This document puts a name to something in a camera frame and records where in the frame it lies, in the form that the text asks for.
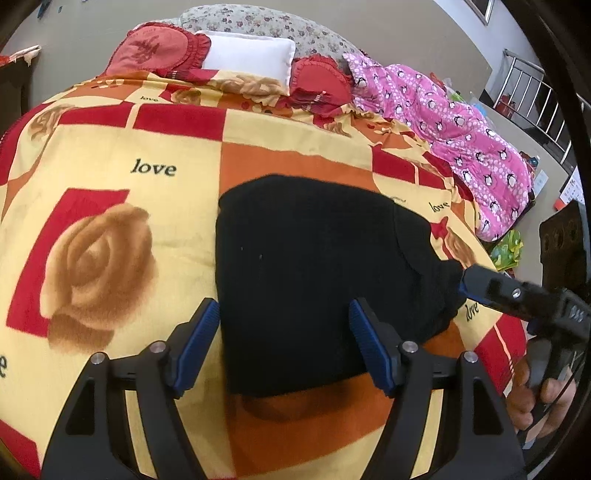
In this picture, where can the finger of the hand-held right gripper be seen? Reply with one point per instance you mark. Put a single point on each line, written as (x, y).
(485, 286)

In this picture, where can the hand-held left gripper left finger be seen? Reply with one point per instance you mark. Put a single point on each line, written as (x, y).
(197, 339)

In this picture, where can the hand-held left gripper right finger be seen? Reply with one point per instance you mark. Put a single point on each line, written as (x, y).
(369, 344)

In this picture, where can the black pants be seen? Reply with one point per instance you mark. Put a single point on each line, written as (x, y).
(314, 277)

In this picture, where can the person's right hand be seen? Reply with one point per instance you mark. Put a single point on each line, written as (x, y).
(549, 401)

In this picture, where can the green printed cloth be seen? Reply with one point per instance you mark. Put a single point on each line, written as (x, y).
(507, 251)

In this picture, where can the carved dark wooden furniture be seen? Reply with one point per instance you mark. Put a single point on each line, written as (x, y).
(565, 244)

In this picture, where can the rose printed blanket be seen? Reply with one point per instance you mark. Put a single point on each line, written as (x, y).
(106, 221)

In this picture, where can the pink penguin print quilt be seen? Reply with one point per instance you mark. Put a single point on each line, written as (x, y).
(443, 124)

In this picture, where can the metal railing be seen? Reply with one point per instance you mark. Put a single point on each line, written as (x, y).
(531, 97)

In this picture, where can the small red ruffled pillow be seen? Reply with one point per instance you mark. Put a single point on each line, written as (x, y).
(318, 83)

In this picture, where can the white pillow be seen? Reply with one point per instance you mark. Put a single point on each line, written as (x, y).
(249, 57)

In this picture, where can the large red ruffled pillow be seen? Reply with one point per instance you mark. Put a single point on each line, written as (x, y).
(147, 50)

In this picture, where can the dark wooden table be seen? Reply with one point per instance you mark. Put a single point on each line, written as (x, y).
(11, 87)

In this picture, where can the floral grey headboard pillow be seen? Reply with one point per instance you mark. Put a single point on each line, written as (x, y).
(286, 27)

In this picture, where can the white fringed table cloth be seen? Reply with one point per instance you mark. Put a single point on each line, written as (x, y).
(21, 53)

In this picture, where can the framed wall picture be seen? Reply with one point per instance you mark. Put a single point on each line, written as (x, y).
(480, 9)

